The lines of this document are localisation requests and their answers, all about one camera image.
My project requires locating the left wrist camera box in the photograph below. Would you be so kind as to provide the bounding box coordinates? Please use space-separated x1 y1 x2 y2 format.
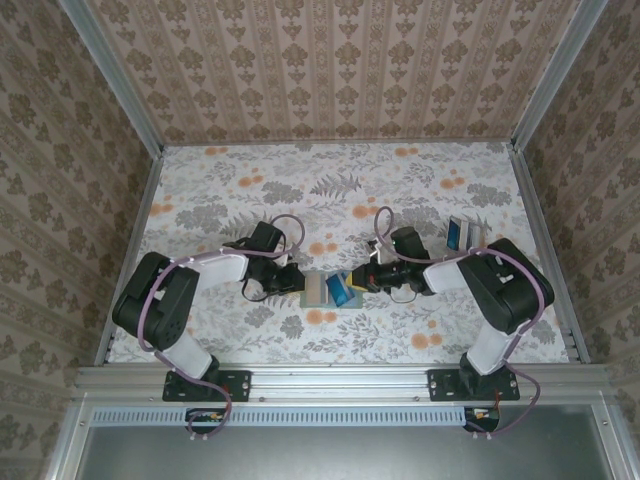
249 222 284 252

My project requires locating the mint green card holder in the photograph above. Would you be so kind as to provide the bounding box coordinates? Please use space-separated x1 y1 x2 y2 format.
301 271 366 310

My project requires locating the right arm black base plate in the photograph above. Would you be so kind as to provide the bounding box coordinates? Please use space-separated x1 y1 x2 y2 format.
428 368 521 403

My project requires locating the grey metal panel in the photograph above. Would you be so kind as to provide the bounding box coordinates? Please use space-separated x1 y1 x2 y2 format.
74 404 619 480

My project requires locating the right aluminium corner post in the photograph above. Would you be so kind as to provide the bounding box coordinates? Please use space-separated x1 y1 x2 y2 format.
510 0 601 149

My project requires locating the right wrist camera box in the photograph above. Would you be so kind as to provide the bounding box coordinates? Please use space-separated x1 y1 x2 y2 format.
389 226 432 265

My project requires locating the left aluminium side rail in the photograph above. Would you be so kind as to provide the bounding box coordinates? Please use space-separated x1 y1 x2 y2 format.
93 147 165 366

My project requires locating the left gripper thin black cable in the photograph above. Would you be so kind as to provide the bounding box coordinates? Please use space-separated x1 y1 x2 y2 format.
241 277 281 303

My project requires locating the left aluminium corner post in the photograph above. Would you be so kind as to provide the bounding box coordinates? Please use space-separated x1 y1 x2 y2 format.
59 0 166 154

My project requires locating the left black connector box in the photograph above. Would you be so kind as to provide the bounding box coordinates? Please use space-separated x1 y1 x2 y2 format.
185 407 227 435

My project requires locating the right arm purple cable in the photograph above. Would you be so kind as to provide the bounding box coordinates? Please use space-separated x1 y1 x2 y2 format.
373 206 546 441

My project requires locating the white slotted cable duct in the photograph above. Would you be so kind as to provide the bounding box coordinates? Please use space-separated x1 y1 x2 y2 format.
92 407 501 427

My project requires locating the right aluminium side rail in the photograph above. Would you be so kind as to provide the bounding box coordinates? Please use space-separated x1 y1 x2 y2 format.
513 144 590 364

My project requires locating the right black connector box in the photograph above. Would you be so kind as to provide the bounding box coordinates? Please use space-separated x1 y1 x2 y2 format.
463 405 502 434

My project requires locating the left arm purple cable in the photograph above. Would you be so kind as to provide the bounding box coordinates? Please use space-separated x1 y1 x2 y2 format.
141 214 307 444

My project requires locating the aluminium front frame rail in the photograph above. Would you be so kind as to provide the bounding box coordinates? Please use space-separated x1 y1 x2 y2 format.
72 363 615 404

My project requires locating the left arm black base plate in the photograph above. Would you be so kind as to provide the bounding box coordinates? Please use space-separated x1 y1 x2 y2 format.
162 368 252 403

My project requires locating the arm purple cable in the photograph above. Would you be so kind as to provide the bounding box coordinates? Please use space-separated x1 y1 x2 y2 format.
141 214 307 444
373 206 546 441

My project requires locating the aluminium corner post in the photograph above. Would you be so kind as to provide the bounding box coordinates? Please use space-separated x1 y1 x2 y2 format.
59 0 166 154
510 0 601 149

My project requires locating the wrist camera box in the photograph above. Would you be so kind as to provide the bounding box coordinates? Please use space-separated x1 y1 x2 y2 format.
389 226 432 265
249 222 284 252

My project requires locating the black connector box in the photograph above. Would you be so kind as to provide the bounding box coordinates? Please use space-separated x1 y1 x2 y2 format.
185 407 227 435
463 405 502 434

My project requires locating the aluminium side rail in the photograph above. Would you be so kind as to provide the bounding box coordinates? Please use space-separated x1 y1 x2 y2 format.
93 147 165 366
513 144 590 364

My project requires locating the dark blue credit card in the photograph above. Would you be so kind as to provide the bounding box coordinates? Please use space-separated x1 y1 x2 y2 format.
446 215 465 250

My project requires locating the floral table cover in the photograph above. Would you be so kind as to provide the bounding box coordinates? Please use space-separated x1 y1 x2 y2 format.
107 141 571 365

